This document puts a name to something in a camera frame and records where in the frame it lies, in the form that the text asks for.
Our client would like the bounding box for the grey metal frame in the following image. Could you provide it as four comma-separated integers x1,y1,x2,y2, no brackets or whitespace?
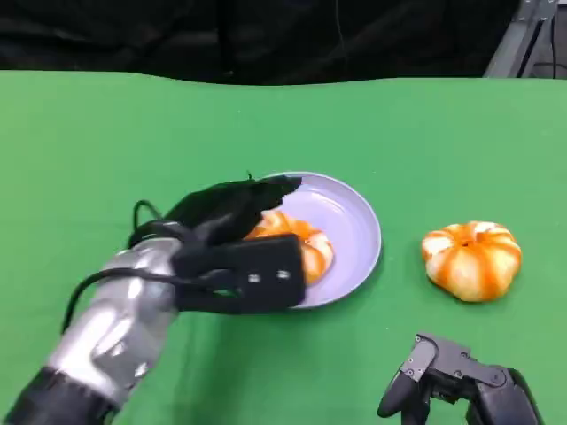
482,0,567,80

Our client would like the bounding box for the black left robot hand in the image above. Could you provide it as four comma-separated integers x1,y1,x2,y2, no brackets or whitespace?
164,174,305,249

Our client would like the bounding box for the green table cloth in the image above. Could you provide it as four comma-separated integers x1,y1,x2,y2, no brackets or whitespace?
0,69,567,425

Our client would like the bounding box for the black backdrop cloth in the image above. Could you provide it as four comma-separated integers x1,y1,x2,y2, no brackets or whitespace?
0,0,520,86

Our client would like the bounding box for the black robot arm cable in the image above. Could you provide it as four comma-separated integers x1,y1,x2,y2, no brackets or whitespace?
127,199,190,250
60,268,178,334

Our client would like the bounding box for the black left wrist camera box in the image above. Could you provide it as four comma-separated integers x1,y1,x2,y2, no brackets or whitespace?
171,233,307,316

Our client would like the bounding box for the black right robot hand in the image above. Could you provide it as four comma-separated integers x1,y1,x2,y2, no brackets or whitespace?
377,331,544,425

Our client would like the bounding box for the lilac plate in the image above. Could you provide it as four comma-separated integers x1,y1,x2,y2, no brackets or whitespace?
241,171,383,312

